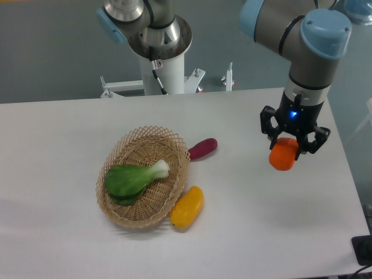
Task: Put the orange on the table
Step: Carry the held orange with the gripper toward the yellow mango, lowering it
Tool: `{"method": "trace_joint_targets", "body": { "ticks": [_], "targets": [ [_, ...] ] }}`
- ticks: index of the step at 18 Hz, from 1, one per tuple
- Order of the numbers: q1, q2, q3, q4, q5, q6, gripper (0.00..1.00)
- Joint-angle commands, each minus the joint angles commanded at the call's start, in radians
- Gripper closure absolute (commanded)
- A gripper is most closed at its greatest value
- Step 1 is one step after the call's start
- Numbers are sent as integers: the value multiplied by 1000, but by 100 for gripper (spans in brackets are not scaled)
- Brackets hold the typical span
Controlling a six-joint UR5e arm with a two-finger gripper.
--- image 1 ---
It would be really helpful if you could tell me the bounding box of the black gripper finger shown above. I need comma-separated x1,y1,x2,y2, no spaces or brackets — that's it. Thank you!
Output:
295,126,331,160
260,105,280,149

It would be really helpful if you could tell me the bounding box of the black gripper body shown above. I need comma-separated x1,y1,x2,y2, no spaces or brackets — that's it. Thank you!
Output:
275,90,324,138

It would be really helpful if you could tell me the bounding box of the orange fruit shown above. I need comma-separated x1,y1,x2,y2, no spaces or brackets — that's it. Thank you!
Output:
269,138,298,171

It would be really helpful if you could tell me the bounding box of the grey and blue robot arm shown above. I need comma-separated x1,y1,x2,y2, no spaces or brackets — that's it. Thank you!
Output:
96,1,352,155

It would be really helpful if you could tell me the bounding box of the purple sweet potato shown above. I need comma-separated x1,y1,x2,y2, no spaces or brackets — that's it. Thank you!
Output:
188,138,218,161

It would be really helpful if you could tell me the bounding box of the black device at table edge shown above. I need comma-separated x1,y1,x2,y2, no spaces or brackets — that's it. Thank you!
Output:
351,235,371,266

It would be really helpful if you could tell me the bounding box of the blue object top right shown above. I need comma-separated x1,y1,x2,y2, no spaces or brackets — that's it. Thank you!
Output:
342,0,371,26

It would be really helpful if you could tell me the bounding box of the yellow mango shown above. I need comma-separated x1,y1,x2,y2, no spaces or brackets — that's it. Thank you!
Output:
170,185,204,230

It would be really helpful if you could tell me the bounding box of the woven wicker basket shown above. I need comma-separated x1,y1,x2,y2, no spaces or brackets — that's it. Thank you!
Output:
96,126,190,228

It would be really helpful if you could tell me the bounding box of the green bok choy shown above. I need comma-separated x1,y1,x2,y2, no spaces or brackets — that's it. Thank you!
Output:
104,160,170,206

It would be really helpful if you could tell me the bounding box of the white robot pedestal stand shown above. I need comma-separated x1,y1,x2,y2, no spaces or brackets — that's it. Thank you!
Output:
99,16,235,99

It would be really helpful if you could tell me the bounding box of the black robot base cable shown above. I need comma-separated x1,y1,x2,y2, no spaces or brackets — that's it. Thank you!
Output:
148,45,169,95

